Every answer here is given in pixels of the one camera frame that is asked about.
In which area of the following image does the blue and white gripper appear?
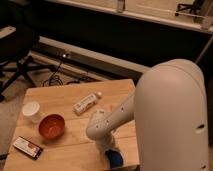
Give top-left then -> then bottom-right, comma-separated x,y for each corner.
105,150 -> 123,168

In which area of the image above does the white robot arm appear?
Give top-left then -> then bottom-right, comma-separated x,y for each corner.
86,59 -> 209,171

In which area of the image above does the white plastic bottle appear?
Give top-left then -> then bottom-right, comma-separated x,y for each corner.
73,92 -> 102,115

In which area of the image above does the wooden table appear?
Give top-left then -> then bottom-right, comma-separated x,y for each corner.
3,79 -> 134,171

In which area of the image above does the orange bowl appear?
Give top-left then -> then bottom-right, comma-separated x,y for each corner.
38,114 -> 65,140

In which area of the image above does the red and white flat box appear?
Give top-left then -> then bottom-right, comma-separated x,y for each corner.
13,136 -> 43,160

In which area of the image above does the white paper cup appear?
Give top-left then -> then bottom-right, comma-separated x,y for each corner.
22,101 -> 41,123

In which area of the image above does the black office chair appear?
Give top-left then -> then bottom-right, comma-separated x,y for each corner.
0,25 -> 56,102

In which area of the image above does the black chair base background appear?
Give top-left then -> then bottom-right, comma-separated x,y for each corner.
175,0 -> 213,16

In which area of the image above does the black cable on floor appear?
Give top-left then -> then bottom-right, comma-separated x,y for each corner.
42,53 -> 91,88

